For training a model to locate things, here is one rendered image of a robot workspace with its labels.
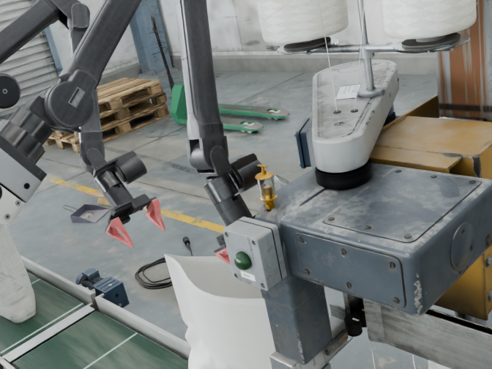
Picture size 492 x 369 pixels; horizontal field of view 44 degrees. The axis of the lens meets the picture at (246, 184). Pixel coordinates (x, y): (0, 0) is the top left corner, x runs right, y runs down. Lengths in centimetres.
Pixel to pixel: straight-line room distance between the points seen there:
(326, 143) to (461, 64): 38
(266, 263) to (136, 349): 156
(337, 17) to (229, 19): 743
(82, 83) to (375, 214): 53
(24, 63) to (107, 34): 775
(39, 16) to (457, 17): 108
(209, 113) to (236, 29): 731
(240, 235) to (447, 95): 55
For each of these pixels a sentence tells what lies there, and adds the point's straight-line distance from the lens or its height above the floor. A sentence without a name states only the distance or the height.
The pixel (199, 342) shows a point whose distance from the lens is 155.
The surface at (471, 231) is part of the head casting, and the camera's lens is 89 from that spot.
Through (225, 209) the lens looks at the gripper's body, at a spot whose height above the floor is 124.
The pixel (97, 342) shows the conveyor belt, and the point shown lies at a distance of 253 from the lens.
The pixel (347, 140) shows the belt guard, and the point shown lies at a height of 141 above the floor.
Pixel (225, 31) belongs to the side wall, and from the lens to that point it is 866.
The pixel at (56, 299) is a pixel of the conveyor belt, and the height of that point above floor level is 38.
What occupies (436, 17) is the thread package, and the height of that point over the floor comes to 156.
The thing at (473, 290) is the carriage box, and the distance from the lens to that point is 114.
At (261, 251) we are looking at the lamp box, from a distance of 87.
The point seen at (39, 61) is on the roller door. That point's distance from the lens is 896.
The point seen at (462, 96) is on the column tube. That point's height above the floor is 137.
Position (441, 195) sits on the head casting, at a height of 134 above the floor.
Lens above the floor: 173
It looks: 22 degrees down
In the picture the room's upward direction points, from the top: 12 degrees counter-clockwise
